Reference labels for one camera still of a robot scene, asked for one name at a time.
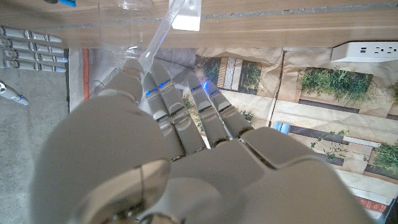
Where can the white power strip box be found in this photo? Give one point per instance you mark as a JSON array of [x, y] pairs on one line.
[[363, 51]]

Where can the white cube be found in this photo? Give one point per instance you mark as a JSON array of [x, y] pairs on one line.
[[188, 15]]

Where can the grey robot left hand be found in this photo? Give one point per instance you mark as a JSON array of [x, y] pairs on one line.
[[124, 171]]

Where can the printed fabric backdrop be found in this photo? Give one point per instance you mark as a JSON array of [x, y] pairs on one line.
[[280, 109]]

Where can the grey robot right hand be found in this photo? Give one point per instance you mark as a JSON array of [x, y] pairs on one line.
[[31, 49]]

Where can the clear plastic pipette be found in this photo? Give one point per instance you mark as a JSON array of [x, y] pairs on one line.
[[161, 34]]

